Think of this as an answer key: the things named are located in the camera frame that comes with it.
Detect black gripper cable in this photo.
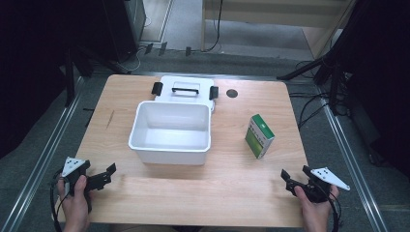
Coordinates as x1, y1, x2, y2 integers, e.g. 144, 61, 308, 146
326, 189, 343, 232
48, 167, 71, 232

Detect light wooden furniture frame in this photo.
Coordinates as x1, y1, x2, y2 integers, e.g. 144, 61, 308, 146
200, 0, 360, 61

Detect white lid with black handle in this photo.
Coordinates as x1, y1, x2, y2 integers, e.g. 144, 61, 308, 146
151, 74, 220, 113

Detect white floor cable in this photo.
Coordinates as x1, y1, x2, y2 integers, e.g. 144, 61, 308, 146
127, 14, 153, 73

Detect person's left hand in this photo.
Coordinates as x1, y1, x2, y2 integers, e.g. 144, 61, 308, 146
57, 174, 93, 232

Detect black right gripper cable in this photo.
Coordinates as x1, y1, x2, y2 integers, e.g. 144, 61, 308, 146
326, 189, 343, 232

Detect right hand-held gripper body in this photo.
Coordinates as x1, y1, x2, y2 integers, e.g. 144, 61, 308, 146
298, 166, 351, 204

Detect white plastic storage box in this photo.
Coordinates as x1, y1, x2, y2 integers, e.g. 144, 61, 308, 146
128, 100, 213, 166

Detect black tripod stand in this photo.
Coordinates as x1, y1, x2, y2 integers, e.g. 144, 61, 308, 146
276, 47, 353, 117

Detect person's right hand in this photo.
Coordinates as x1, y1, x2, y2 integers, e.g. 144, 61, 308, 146
293, 185, 340, 232

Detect black metal stand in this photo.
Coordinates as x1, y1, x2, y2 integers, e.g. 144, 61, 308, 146
62, 44, 131, 109

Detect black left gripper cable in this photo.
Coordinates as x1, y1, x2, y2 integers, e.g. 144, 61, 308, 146
48, 167, 71, 232

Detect black floor cables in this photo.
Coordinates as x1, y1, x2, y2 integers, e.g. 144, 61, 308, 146
288, 59, 352, 131

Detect metal floor rail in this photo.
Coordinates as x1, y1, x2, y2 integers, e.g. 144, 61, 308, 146
313, 84, 390, 232
0, 75, 86, 232

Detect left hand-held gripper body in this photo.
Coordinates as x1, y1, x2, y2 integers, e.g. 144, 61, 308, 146
61, 157, 95, 196

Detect green and white carton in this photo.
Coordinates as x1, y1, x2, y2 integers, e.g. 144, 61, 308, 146
244, 113, 276, 160

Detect dark curtain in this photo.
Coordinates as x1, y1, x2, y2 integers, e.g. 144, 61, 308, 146
0, 0, 109, 160
337, 0, 410, 179

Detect black hanging cable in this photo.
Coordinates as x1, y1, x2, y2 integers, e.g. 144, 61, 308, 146
204, 0, 225, 53

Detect black cabinet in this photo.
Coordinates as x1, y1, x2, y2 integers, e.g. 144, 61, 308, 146
102, 0, 148, 64

